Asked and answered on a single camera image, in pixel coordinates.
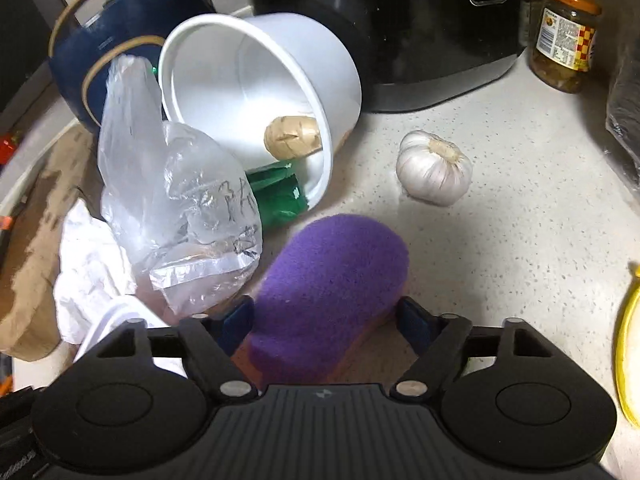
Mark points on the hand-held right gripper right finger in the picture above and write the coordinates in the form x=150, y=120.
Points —
x=412, y=321

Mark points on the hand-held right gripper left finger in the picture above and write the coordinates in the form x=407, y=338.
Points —
x=237, y=321

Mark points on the purple sponge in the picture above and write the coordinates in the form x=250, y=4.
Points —
x=330, y=290

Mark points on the green snack packet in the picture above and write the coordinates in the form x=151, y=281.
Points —
x=282, y=207
x=272, y=176

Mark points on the clear plastic bag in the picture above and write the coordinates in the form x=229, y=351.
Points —
x=165, y=195

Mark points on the garlic bulb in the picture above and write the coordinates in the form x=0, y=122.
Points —
x=430, y=170

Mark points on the crumpled white paper towel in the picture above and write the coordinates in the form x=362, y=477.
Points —
x=87, y=260

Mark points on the ginger piece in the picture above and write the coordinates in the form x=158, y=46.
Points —
x=292, y=137

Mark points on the yellow band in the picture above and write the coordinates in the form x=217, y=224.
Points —
x=627, y=340

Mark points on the wooden chopping block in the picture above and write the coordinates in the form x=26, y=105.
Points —
x=40, y=220

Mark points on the white paper bowl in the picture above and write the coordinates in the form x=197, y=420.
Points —
x=240, y=75

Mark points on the black kitchen appliance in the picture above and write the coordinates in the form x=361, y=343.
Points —
x=400, y=35

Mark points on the black plastic bag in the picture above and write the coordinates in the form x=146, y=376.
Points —
x=627, y=120

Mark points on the glass jar with orange lid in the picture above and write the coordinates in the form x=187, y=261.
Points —
x=562, y=45

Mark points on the navy blue rice cooker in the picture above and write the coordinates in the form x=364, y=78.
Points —
x=115, y=15

